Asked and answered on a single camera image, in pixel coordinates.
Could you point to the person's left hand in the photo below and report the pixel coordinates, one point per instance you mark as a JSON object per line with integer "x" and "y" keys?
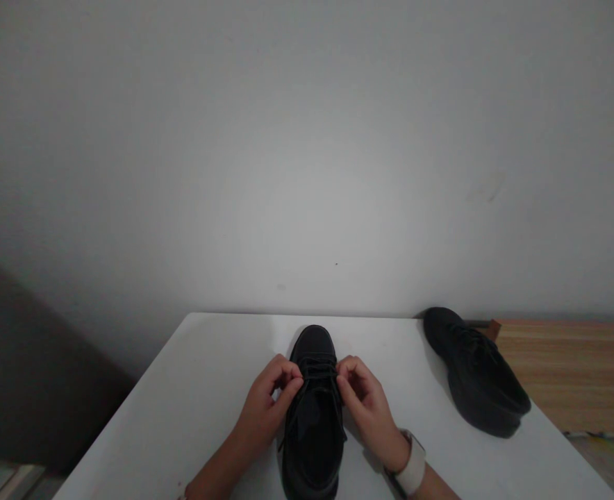
{"x": 262, "y": 403}

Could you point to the person's right hand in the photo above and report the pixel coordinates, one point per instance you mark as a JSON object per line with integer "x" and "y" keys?
{"x": 372, "y": 411}

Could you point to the black shoelace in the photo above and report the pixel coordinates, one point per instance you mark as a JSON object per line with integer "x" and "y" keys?
{"x": 318, "y": 371}

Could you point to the black lace-up shoe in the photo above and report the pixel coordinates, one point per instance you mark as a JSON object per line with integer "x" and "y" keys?
{"x": 479, "y": 377}
{"x": 312, "y": 442}

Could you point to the wooden bench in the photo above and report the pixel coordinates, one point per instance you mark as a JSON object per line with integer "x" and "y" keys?
{"x": 572, "y": 372}

